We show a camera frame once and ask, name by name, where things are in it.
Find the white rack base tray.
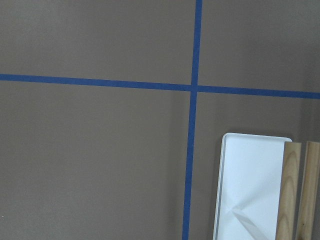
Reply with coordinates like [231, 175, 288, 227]
[213, 132, 291, 240]

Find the wooden rack rod near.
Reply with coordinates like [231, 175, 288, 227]
[275, 142, 302, 240]

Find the wooden rack rod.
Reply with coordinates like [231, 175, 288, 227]
[295, 141, 320, 240]
[275, 142, 302, 240]

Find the wooden rack rod far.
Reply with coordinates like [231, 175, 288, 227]
[295, 141, 320, 240]

